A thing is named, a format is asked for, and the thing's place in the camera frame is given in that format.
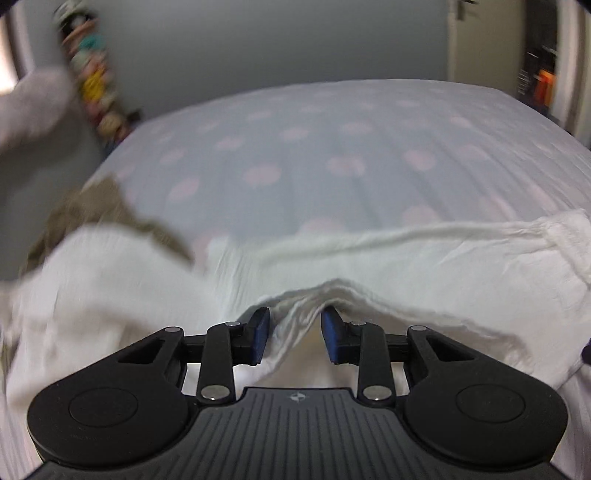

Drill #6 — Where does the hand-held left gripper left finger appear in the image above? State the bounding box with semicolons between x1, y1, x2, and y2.
117;307;271;403

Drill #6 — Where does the panda plush toy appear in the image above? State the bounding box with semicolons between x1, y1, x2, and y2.
51;0;100;24

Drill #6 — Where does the white door frame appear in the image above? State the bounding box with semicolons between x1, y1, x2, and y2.
556;0;583;137

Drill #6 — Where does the brown striped garment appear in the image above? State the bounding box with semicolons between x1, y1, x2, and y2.
21;175;195;282

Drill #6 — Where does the dark hallway cabinet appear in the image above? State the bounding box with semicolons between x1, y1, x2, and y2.
517;44;559;116

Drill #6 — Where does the white crinkled garment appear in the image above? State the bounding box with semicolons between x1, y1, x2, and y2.
0;208;591;407

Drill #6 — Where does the orange item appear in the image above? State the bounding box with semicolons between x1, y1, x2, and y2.
536;69;553;108

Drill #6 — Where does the clear tube of plush toys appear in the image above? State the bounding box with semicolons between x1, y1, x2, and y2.
58;14;139;144

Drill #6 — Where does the bed with pink-dotted sheet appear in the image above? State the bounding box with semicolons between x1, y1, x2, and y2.
0;78;591;480

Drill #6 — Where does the grey bedding bundle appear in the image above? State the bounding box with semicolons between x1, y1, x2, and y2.
0;65;79;148

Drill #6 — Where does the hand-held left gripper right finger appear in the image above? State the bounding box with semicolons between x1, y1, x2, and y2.
321;306;478;403

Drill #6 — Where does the cream door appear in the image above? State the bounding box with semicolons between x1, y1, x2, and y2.
447;0;525;95

